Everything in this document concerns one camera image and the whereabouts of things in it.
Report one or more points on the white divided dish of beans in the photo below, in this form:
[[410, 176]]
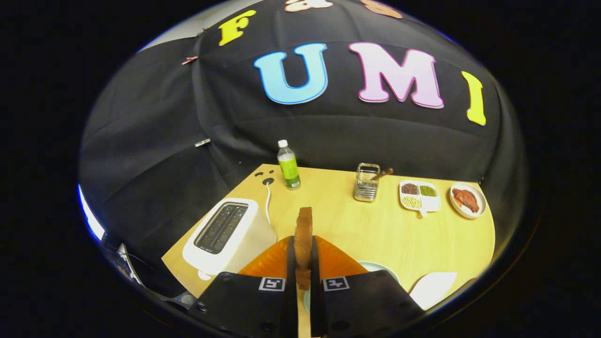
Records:
[[432, 203]]

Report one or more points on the cooked meat piece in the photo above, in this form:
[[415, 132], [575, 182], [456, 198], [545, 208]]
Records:
[[466, 199]]

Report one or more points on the white toaster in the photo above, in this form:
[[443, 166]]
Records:
[[253, 234]]

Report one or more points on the white bread slice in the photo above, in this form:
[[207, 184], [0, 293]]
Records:
[[304, 234]]

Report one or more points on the white rounded square plate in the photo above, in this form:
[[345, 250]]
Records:
[[432, 288]]

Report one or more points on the clear bottle with green label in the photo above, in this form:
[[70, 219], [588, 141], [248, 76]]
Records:
[[288, 169]]

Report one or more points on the red clip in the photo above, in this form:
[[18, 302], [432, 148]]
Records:
[[189, 60]]

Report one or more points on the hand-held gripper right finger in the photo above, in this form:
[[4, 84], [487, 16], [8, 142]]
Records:
[[361, 303]]

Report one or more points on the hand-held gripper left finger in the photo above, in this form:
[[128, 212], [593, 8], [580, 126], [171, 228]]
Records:
[[249, 303]]

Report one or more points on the black backdrop cloth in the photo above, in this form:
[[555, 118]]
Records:
[[328, 136]]

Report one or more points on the small round white plate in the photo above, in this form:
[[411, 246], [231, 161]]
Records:
[[462, 212]]

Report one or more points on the pale green round plate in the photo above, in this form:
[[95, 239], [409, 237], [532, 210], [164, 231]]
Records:
[[380, 268]]

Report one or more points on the white clip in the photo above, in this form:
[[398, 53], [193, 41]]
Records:
[[203, 142]]

